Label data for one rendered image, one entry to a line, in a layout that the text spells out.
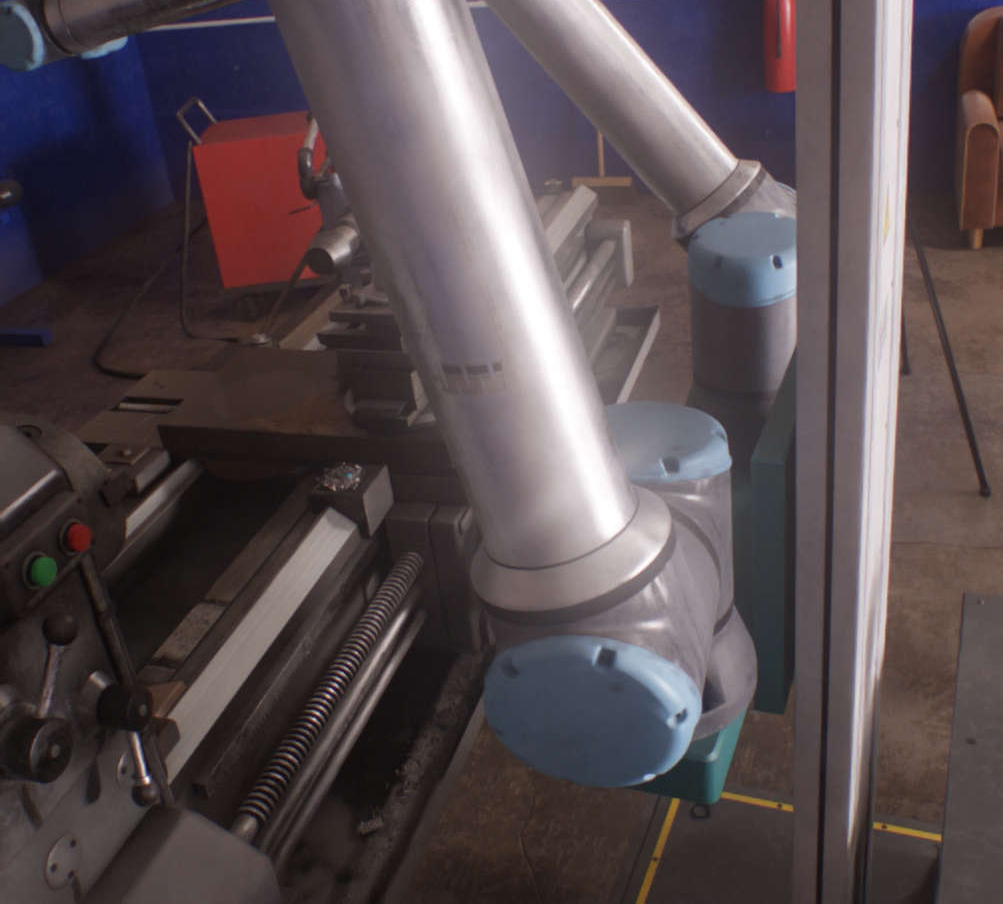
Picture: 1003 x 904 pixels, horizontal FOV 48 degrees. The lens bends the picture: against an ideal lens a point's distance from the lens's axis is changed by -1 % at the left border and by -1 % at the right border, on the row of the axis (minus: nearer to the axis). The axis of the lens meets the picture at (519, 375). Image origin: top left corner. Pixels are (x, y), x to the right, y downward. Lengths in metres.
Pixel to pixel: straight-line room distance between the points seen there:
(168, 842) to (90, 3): 1.02
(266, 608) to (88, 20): 0.83
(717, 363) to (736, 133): 4.46
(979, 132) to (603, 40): 3.57
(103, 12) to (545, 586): 1.04
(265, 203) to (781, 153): 2.53
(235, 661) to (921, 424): 2.58
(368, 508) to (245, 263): 3.14
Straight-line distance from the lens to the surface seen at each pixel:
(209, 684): 1.60
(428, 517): 1.90
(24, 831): 1.26
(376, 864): 1.91
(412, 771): 2.02
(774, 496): 1.05
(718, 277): 1.33
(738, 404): 1.39
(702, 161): 1.50
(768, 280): 1.33
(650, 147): 1.49
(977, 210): 5.05
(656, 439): 0.95
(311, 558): 1.79
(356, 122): 0.67
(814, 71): 0.90
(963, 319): 4.47
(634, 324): 3.47
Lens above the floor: 1.82
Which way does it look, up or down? 26 degrees down
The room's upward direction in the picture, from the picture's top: 7 degrees counter-clockwise
